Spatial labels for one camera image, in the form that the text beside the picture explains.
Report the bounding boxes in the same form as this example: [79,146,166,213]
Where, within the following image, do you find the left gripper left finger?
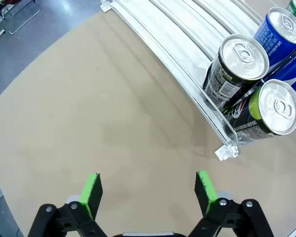
[27,172,107,237]

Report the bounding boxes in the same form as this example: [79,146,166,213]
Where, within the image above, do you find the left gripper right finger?
[187,169,274,237]

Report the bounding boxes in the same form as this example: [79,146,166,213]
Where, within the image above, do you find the white can dispenser rack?
[100,0,296,161]

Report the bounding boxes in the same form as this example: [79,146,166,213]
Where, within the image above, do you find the black Pepsi zero can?
[202,34,270,112]
[222,79,296,146]

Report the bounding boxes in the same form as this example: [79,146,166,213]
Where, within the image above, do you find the metal frame chair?
[4,0,41,35]

